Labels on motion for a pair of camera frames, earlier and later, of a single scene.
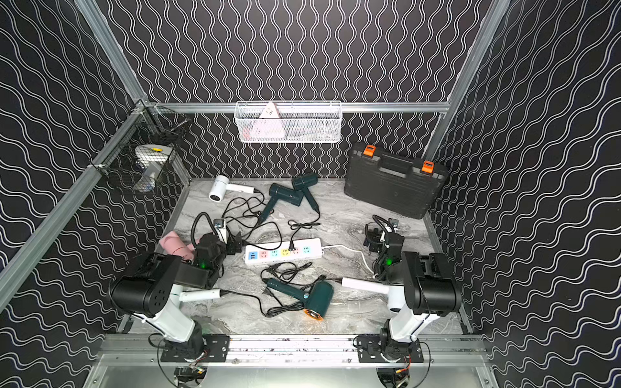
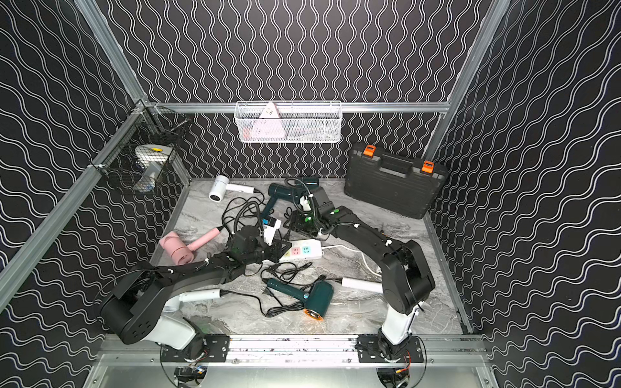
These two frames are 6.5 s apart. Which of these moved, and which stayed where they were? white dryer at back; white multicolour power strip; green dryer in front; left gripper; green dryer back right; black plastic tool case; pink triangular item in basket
Moved: left gripper
Stayed: white dryer at back; black plastic tool case; pink triangular item in basket; green dryer back right; green dryer in front; white multicolour power strip
